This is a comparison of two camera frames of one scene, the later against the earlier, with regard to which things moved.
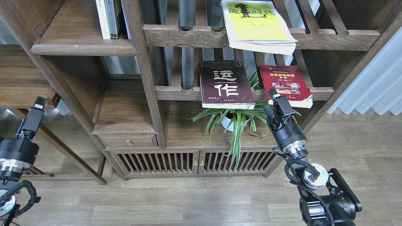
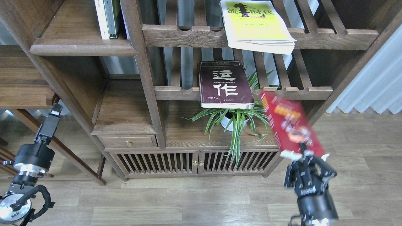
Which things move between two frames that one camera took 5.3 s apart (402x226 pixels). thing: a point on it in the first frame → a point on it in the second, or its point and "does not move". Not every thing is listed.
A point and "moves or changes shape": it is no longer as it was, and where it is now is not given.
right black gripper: (290, 137) → (308, 175)
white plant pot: (225, 121) does not move
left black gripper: (17, 154) → (35, 158)
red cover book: (288, 80) moves or changes shape
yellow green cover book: (257, 25) does not move
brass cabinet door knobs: (202, 164) does not move
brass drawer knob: (128, 142) does not move
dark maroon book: (225, 84) does not move
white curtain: (379, 86) does not move
